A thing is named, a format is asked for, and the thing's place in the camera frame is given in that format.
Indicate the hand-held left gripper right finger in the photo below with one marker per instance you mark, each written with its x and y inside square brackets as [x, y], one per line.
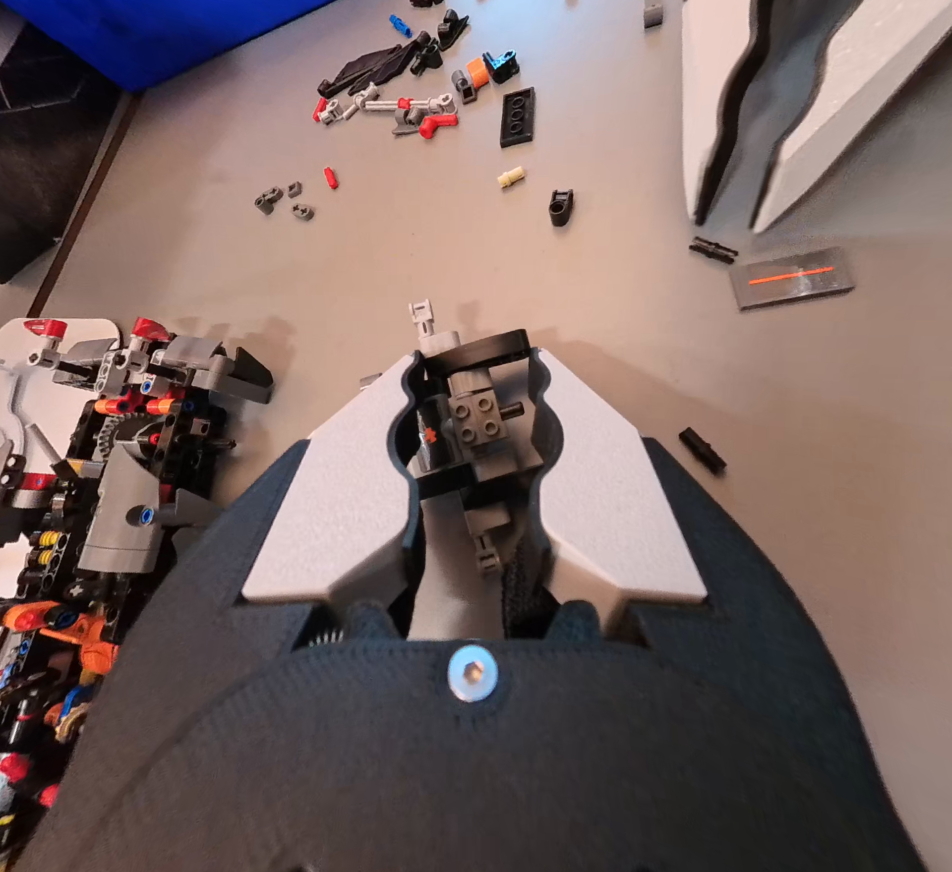
[617, 515]

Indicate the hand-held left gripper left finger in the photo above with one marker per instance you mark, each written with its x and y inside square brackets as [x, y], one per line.
[327, 515]

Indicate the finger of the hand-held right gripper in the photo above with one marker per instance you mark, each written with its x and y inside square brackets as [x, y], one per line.
[714, 32]
[892, 32]

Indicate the black grey lego subassembly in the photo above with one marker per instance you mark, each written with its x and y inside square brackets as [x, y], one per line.
[476, 426]

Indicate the lego car chassis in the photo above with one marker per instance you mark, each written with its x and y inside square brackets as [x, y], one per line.
[134, 441]

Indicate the black lego plate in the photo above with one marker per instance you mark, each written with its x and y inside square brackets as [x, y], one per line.
[518, 117]

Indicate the small black lego piece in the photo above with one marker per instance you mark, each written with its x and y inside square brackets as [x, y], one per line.
[560, 212]

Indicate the small beige lego piece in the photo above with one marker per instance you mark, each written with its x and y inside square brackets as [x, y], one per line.
[512, 178]

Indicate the dark lego tile red stripe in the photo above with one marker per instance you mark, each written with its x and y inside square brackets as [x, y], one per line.
[811, 288]

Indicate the scattered lego pieces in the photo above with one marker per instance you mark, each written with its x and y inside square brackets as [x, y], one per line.
[372, 65]

